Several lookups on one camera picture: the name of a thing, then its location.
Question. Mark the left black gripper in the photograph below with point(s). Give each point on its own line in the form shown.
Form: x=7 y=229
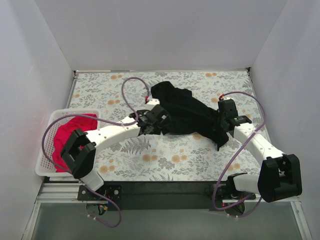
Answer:
x=162 y=118

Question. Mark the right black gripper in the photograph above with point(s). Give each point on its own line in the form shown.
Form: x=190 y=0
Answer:
x=223 y=124

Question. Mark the black t shirt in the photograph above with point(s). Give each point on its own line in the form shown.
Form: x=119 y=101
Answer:
x=188 y=115

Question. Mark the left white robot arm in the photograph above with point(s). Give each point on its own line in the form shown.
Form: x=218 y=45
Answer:
x=81 y=148

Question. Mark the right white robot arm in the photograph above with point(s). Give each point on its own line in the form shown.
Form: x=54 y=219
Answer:
x=280 y=174

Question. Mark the white plastic laundry basket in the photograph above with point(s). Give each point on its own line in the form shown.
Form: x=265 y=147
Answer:
x=45 y=168

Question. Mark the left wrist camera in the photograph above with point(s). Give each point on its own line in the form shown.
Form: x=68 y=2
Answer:
x=152 y=102

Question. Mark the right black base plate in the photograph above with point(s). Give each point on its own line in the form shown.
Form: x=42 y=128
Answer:
x=232 y=204

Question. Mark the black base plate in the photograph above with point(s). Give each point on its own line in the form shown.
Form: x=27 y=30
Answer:
x=99 y=204
x=232 y=204

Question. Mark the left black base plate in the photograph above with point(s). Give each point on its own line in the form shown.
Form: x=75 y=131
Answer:
x=99 y=204

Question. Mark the aluminium frame rail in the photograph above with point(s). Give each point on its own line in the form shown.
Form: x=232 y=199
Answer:
x=141 y=195

